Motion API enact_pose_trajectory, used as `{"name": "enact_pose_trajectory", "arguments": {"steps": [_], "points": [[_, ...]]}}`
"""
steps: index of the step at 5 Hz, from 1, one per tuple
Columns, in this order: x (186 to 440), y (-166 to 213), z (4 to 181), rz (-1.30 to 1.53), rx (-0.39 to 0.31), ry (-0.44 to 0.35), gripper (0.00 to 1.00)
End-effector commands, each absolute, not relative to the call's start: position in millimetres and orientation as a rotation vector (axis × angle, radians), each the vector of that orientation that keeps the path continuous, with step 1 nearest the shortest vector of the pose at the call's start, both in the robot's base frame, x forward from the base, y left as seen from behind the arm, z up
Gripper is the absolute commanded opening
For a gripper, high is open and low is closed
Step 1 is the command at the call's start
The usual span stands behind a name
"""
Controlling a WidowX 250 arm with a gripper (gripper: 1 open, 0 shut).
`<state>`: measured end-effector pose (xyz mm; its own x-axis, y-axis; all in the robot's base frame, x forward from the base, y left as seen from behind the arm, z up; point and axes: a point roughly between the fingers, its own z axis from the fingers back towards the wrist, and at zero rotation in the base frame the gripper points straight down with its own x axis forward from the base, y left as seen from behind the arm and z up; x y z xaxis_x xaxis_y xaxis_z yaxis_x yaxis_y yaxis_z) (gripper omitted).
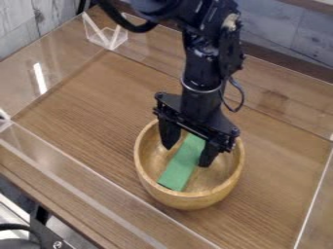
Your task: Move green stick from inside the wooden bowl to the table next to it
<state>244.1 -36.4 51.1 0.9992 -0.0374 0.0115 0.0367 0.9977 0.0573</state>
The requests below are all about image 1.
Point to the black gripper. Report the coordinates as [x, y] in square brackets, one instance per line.
[195, 111]

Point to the green rectangular stick block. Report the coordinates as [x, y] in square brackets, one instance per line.
[183, 164]

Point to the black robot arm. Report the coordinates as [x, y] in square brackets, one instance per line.
[211, 25]

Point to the wooden bowl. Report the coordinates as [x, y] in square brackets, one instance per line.
[211, 183]

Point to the black table leg clamp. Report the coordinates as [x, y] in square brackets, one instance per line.
[25, 231]

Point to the clear acrylic corner bracket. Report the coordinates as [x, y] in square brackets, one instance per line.
[106, 37]

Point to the clear acrylic side wall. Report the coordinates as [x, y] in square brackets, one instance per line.
[96, 206]

